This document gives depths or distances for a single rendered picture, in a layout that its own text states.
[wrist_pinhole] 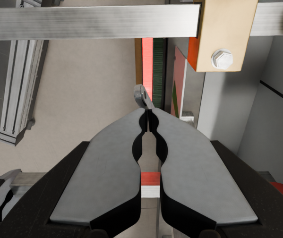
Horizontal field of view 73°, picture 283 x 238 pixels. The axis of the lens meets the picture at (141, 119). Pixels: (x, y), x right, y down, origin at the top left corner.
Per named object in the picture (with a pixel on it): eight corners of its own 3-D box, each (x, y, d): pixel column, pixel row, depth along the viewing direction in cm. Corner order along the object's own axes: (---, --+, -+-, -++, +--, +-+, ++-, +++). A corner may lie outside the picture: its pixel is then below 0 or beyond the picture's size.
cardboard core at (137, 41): (135, 93, 107) (133, 36, 92) (136, 88, 114) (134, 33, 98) (150, 93, 107) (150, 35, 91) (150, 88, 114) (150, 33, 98)
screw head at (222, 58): (209, 68, 21) (212, 72, 20) (212, 48, 20) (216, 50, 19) (228, 68, 21) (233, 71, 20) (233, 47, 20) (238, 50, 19)
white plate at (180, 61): (166, 154, 48) (171, 186, 40) (173, 45, 35) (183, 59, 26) (168, 154, 48) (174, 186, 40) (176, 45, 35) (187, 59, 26)
